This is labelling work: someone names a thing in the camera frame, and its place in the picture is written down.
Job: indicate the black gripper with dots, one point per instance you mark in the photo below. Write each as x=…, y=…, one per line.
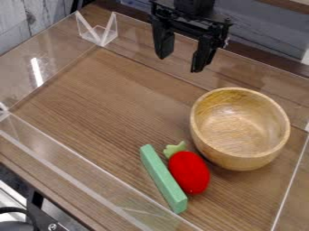
x=191, y=17

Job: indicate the red plush strawberry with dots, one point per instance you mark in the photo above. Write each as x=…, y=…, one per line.
x=187, y=168

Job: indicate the wooden bowl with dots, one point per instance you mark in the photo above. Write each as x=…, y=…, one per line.
x=239, y=128

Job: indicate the green rectangular block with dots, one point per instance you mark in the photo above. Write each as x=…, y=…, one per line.
x=163, y=179

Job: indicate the clear acrylic corner bracket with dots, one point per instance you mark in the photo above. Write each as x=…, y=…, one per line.
x=98, y=34

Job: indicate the clear acrylic front wall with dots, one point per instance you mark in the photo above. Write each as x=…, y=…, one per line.
x=103, y=202

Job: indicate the black metal table frame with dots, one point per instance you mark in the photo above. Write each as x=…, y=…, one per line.
x=45, y=223

